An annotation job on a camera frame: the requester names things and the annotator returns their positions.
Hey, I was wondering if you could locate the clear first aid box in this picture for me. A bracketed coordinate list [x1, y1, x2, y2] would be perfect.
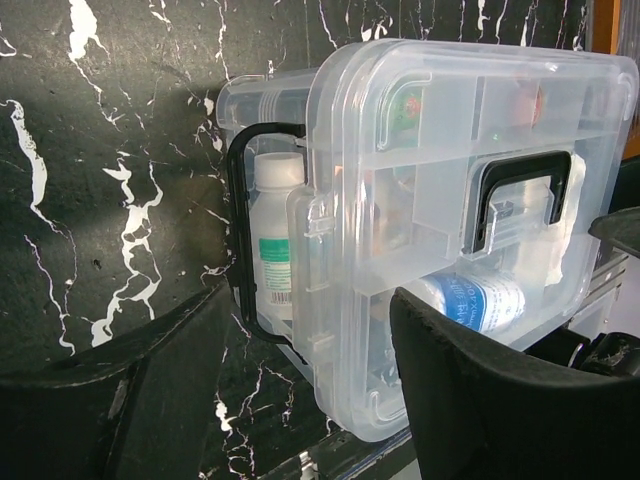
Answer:
[215, 69, 316, 380]

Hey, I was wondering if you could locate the orange wooden shelf rack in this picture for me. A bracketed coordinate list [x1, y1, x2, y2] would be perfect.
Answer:
[585, 0, 639, 56]

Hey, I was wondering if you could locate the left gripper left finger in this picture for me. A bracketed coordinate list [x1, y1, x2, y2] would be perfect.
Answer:
[1, 284, 231, 479]

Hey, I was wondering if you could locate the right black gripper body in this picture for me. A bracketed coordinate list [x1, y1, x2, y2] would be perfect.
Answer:
[527, 327, 639, 378]

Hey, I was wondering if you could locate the clear box lid with handle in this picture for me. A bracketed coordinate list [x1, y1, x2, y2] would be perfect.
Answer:
[289, 39, 639, 442]

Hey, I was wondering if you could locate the white green capped bottle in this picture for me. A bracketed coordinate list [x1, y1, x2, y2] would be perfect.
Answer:
[249, 152, 305, 321]

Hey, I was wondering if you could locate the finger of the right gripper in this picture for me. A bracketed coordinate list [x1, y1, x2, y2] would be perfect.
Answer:
[588, 206, 640, 259]

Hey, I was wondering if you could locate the blue white spray bottle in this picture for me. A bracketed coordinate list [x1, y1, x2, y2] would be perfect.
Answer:
[407, 273, 525, 333]

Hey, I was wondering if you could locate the green wind oil box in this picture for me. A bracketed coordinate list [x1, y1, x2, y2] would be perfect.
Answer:
[391, 88, 422, 147]

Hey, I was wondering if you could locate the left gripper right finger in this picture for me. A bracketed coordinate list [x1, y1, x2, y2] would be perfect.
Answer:
[390, 288, 639, 479]

